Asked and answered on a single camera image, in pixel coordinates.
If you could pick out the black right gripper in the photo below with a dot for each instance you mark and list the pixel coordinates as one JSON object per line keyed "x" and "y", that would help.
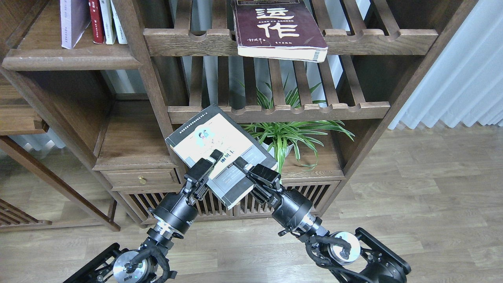
{"x": 291, "y": 208}

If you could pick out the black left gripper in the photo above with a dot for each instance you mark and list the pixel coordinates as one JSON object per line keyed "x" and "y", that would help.
{"x": 176, "y": 213}

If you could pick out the maroon book white characters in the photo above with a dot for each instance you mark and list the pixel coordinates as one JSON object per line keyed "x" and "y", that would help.
{"x": 277, "y": 29}

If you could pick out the pale lavender white book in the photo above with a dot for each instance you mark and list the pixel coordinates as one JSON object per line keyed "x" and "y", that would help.
{"x": 75, "y": 18}

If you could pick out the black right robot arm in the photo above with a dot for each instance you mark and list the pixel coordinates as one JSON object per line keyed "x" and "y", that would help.
{"x": 350, "y": 257}

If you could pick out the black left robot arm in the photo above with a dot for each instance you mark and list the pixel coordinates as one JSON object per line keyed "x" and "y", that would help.
{"x": 148, "y": 263}

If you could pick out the white plant pot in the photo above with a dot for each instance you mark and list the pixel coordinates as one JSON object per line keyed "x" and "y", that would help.
{"x": 271, "y": 149}

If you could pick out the brass drawer knob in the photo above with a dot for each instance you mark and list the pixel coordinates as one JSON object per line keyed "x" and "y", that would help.
{"x": 142, "y": 180}

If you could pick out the green spider plant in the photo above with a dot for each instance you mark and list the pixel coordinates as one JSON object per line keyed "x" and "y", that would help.
{"x": 282, "y": 134}

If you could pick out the dark wooden bookshelf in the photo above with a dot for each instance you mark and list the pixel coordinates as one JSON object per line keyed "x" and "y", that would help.
{"x": 113, "y": 105}

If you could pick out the white teal upright book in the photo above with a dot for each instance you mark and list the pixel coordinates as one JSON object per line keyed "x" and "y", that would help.
{"x": 119, "y": 30}

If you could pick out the red upright book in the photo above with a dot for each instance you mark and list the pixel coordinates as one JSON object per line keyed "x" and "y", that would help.
{"x": 96, "y": 22}

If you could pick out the white curtain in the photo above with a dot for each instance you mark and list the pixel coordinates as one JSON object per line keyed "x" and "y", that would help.
{"x": 465, "y": 84}

